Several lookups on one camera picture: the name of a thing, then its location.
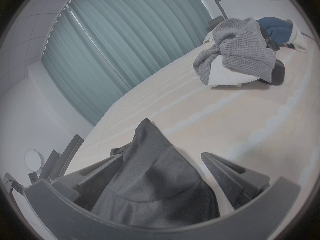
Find round mirror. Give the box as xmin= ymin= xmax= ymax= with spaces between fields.
xmin=24 ymin=148 xmax=43 ymax=173

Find bed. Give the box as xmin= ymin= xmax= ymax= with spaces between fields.
xmin=64 ymin=0 xmax=320 ymax=222

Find grey bedside table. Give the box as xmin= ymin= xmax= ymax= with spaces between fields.
xmin=208 ymin=15 xmax=225 ymax=31

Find dark grey dressing table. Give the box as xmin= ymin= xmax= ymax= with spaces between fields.
xmin=41 ymin=148 xmax=61 ymax=180

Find blue-green curtain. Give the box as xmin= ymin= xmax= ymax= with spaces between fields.
xmin=40 ymin=8 xmax=131 ymax=127
xmin=66 ymin=0 xmax=213 ymax=88

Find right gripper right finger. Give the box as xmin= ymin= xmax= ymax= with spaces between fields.
xmin=201 ymin=151 xmax=270 ymax=209

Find black T-shirt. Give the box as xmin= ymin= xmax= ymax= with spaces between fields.
xmin=90 ymin=118 xmax=221 ymax=229

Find pile of clothes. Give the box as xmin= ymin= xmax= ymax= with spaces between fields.
xmin=192 ymin=16 xmax=308 ymax=87

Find black chest of drawers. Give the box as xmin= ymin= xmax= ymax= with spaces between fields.
xmin=58 ymin=133 xmax=85 ymax=177

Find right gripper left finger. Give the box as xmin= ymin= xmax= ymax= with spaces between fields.
xmin=51 ymin=153 xmax=124 ymax=210

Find white printed pillow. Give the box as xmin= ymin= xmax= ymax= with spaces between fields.
xmin=203 ymin=31 xmax=216 ymax=44

